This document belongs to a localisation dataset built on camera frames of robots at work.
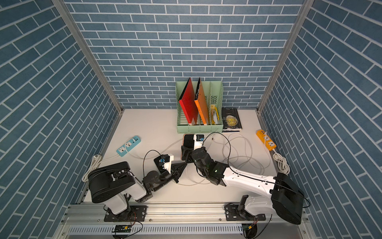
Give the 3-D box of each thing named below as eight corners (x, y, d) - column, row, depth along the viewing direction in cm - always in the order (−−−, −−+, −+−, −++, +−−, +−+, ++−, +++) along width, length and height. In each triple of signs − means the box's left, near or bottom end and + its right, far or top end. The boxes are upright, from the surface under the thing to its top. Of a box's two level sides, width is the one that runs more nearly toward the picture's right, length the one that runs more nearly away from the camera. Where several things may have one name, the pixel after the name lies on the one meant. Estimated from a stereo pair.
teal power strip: (117, 153, 97) (115, 151, 94) (138, 136, 105) (137, 134, 103) (120, 157, 95) (118, 155, 93) (142, 140, 104) (141, 137, 101)
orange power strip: (268, 151, 98) (270, 148, 95) (253, 134, 107) (255, 131, 104) (275, 148, 100) (278, 144, 97) (260, 131, 109) (262, 128, 106)
